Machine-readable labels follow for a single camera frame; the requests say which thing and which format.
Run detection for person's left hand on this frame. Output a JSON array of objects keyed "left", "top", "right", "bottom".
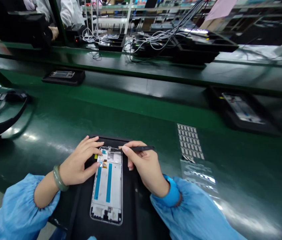
[{"left": 60, "top": 136, "right": 104, "bottom": 187}]

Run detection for person's right hand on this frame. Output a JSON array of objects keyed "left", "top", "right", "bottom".
[{"left": 122, "top": 141, "right": 169, "bottom": 198}]

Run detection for black pointed stylus tool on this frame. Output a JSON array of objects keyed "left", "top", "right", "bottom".
[{"left": 111, "top": 146, "right": 155, "bottom": 152}]

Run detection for white phone frame blue strips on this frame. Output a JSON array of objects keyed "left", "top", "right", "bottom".
[{"left": 89, "top": 146, "right": 124, "bottom": 223}]

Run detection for large black work tray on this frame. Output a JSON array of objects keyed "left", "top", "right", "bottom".
[{"left": 48, "top": 135, "right": 172, "bottom": 240}]

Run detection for sheet of small grey stickers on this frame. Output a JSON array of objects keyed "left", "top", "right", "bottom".
[{"left": 176, "top": 123, "right": 206, "bottom": 163}]

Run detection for clear plastic film sheet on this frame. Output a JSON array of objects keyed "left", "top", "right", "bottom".
[{"left": 179, "top": 158, "right": 222, "bottom": 201}]

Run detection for small black carrier tray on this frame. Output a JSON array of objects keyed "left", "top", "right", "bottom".
[{"left": 42, "top": 68, "right": 86, "bottom": 87}]

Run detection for wide black carrier tray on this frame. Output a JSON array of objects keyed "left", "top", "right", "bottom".
[{"left": 205, "top": 85, "right": 282, "bottom": 137}]

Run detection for black tray with phone frames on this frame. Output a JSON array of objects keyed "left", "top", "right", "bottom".
[{"left": 94, "top": 33, "right": 127, "bottom": 52}]

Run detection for black box with red light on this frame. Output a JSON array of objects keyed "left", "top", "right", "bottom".
[{"left": 65, "top": 28, "right": 87, "bottom": 46}]

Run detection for black machine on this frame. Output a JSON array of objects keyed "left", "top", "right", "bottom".
[{"left": 0, "top": 0, "right": 54, "bottom": 48}]

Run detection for background shelving rack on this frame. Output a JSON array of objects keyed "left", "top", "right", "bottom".
[{"left": 86, "top": 0, "right": 282, "bottom": 33}]

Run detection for pink sheet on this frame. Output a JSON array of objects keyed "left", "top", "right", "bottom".
[{"left": 204, "top": 0, "right": 238, "bottom": 22}]

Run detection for silver phone frame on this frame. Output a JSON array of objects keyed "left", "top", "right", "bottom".
[{"left": 48, "top": 70, "right": 76, "bottom": 79}]

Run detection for bundle of white cables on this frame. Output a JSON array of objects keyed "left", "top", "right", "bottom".
[{"left": 80, "top": 0, "right": 220, "bottom": 62}]

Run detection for green frame post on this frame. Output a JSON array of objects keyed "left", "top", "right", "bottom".
[{"left": 49, "top": 0, "right": 69, "bottom": 47}]

